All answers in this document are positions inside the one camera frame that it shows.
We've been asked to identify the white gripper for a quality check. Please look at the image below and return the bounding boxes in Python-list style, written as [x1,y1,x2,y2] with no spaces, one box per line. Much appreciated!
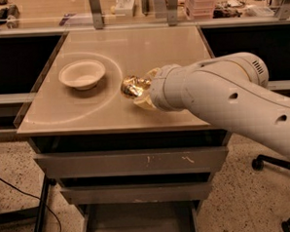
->
[133,64,188,112]

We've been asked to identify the crushed orange soda can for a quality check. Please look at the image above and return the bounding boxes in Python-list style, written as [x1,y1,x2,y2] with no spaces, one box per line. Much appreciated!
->
[120,76,151,99]

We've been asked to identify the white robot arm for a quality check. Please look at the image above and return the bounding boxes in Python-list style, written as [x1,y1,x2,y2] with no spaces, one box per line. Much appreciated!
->
[134,52,290,159]

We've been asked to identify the grey middle drawer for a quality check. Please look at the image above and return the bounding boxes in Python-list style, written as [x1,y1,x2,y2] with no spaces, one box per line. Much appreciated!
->
[61,182,212,205]

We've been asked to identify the grey drawer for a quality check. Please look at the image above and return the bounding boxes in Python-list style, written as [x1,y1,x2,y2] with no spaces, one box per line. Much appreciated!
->
[83,201,199,232]
[34,146,228,179]
[61,182,212,205]

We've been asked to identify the grey top drawer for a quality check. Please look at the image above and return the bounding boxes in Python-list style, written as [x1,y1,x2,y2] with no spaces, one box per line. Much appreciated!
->
[34,146,228,179]

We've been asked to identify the grey bottom drawer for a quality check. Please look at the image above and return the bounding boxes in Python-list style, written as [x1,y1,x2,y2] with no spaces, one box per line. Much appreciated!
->
[83,201,199,232]

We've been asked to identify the white paper bowl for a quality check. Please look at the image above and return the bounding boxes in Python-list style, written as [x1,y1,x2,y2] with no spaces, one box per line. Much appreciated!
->
[58,59,106,91]

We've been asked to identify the white tissue box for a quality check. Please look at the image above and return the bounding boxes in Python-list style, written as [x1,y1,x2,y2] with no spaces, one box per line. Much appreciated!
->
[114,0,135,17]

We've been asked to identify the pink stacked bins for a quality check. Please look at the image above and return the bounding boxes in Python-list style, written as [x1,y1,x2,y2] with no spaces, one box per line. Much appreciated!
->
[184,0,217,19]

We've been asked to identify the black metal stand leg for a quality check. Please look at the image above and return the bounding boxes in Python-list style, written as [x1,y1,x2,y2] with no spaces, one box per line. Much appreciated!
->
[33,176,50,232]

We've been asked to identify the black office chair base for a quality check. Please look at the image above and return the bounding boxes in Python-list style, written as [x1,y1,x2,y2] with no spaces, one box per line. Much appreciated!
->
[250,152,290,232]

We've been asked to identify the grey metal post right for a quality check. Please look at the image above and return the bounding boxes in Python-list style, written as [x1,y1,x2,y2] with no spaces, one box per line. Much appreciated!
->
[166,0,178,26]

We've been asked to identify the grey metal post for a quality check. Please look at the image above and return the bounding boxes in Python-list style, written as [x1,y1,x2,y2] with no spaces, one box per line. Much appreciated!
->
[89,0,104,29]
[166,0,178,26]

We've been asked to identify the grey metal post left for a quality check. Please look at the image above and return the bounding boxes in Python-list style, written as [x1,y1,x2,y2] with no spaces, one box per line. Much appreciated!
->
[89,0,104,29]

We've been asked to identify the black floor cable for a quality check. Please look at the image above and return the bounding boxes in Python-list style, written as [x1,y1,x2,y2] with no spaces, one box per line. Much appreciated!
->
[0,170,62,232]

